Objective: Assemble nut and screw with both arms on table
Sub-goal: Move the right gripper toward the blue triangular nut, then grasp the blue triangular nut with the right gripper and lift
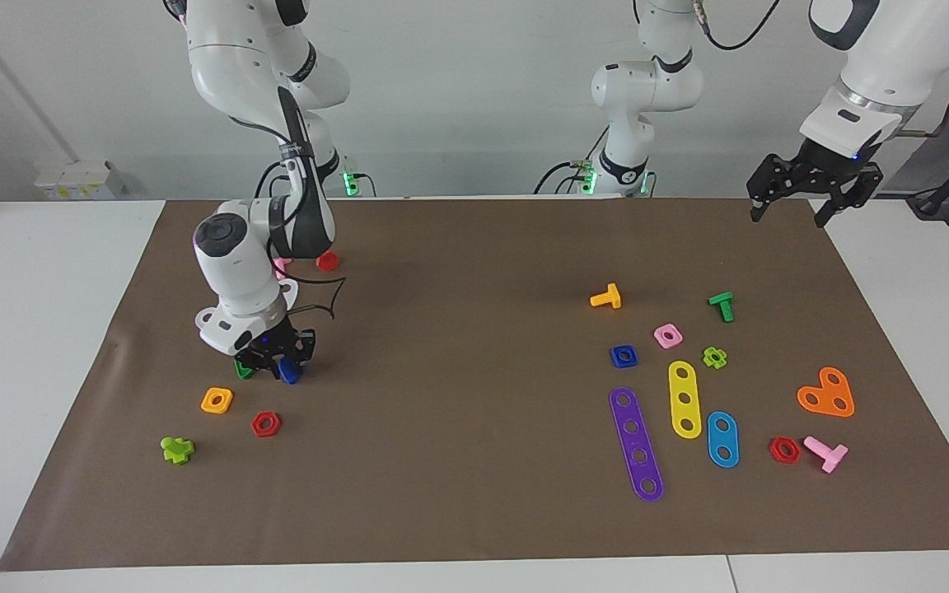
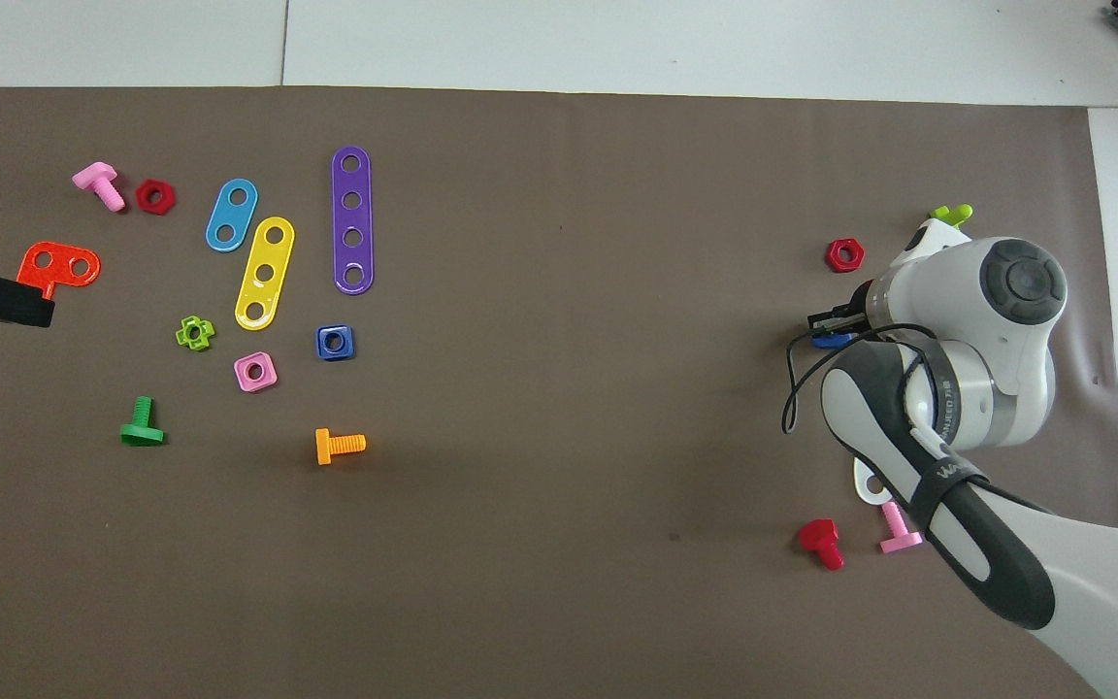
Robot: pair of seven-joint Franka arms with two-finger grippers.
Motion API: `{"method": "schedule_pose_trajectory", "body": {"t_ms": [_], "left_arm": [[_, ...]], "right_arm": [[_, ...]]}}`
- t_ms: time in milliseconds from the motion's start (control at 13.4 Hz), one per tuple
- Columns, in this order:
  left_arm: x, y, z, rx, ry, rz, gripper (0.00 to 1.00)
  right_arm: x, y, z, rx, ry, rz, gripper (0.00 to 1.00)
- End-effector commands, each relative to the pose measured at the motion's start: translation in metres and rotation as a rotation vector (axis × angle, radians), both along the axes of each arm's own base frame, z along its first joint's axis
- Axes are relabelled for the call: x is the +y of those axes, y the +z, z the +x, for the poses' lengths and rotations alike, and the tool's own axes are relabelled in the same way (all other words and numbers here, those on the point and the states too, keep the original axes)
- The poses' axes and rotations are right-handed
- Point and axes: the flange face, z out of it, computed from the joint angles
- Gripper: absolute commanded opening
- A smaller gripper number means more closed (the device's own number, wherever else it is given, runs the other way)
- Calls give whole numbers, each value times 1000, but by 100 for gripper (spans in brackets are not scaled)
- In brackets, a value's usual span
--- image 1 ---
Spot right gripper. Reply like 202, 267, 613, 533
233, 323, 317, 383

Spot pink plastic screw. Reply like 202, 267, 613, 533
802, 435, 850, 475

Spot purple four-hole plastic bar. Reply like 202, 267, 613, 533
608, 385, 666, 503

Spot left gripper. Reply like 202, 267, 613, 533
747, 137, 885, 230

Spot blue two-hole plastic bar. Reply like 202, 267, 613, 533
706, 409, 741, 470

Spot orange heart-shaped plastic plate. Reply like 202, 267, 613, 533
796, 366, 857, 419

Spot yellow three-hole plastic bar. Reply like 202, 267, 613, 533
667, 359, 704, 441

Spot white box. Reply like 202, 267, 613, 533
32, 160, 127, 202

